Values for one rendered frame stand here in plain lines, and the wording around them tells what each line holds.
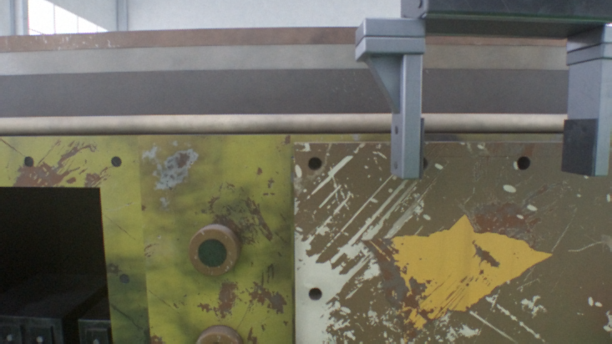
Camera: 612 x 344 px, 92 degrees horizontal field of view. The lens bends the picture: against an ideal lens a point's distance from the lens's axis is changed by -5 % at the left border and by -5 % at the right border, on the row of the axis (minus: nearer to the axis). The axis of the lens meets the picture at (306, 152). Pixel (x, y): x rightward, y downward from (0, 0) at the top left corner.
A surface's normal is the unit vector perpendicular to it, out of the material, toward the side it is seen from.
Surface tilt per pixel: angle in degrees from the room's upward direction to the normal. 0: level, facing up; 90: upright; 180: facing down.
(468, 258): 90
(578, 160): 90
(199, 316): 90
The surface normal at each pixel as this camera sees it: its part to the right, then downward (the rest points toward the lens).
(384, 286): -0.01, 0.08
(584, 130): -1.00, 0.00
